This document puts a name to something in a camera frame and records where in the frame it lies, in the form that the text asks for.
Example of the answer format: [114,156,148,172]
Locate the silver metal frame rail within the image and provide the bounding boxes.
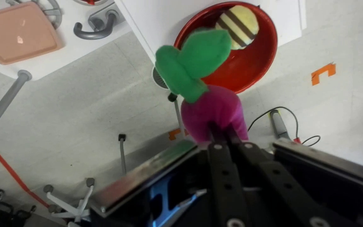
[89,138,201,219]

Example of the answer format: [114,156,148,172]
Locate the black capped thin rod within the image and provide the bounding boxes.
[117,133,128,176]

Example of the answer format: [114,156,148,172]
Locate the small black knob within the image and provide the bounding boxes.
[166,92,184,128]

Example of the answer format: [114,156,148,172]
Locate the white toy kitchen counter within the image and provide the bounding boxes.
[0,0,132,81]

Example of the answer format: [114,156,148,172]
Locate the yellow brown striped plush toy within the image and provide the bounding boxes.
[214,4,261,52]

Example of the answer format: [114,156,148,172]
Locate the grey toy stove burner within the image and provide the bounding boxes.
[6,0,63,31]

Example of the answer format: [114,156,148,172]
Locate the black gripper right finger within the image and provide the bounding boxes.
[224,125,330,227]

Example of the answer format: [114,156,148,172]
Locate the white chair star base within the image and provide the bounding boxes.
[41,176,97,224]

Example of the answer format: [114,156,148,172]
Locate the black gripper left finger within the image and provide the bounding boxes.
[205,123,249,227]

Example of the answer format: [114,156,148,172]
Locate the grey pole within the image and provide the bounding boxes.
[0,69,34,144]

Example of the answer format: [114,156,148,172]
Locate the orange cable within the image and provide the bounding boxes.
[0,138,50,209]

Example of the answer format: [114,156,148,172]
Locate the black floor cable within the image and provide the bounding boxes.
[247,105,322,147]

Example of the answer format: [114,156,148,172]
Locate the blue clamp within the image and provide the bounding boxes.
[148,176,208,227]

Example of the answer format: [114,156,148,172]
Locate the red bowl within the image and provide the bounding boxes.
[172,0,279,95]

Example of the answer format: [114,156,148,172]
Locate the grey toy faucet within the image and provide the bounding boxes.
[71,2,126,42]

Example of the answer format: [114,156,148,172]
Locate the purple plush toy green leaves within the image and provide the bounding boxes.
[153,28,249,149]

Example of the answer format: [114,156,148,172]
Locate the pink plastic tray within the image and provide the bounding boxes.
[0,0,65,66]

